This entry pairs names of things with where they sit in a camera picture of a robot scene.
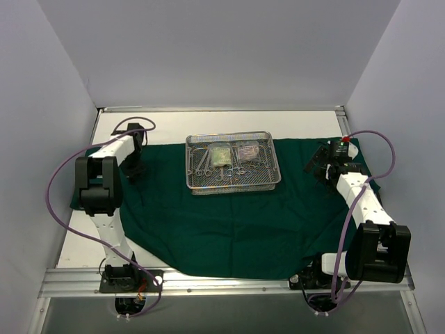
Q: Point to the steel haemostat clamp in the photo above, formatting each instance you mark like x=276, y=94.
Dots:
x=259, y=163

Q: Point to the purple sealed packet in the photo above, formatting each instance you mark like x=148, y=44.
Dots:
x=247, y=151

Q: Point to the steel mesh instrument tray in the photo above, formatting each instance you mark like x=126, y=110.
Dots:
x=263, y=179

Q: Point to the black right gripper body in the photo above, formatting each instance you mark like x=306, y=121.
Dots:
x=322, y=161

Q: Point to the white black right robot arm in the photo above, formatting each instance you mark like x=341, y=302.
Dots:
x=379, y=248

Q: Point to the back aluminium rail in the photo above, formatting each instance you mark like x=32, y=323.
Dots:
x=165, y=109

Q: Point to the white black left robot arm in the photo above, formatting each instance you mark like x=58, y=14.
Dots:
x=98, y=187

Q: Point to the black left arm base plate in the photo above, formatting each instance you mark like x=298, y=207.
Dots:
x=123, y=281

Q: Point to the green sealed packet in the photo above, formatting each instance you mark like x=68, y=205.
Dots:
x=220, y=154

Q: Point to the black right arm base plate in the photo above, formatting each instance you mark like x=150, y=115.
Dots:
x=310, y=278

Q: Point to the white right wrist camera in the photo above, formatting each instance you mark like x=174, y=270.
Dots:
x=342, y=150

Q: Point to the green surgical drape cloth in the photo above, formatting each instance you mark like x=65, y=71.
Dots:
x=255, y=235

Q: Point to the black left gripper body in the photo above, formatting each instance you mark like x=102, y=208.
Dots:
x=133, y=168

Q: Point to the steel forceps clamp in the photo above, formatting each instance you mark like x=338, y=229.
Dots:
x=233, y=173

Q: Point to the aluminium frame rail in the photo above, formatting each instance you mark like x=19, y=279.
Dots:
x=84, y=282

